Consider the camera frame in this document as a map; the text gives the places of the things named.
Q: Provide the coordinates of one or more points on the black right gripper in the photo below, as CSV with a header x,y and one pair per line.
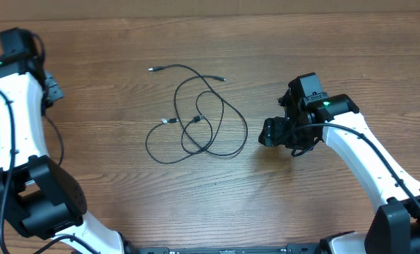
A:
x,y
271,130

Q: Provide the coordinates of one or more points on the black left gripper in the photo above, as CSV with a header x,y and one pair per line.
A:
x,y
53,89

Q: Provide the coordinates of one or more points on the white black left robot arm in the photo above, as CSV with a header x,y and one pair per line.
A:
x,y
38,197

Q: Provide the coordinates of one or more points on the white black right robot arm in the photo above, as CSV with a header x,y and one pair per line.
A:
x,y
312,116

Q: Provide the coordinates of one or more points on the brown cardboard wall panel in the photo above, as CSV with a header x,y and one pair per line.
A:
x,y
31,10

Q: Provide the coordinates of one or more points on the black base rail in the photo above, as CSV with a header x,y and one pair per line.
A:
x,y
227,249

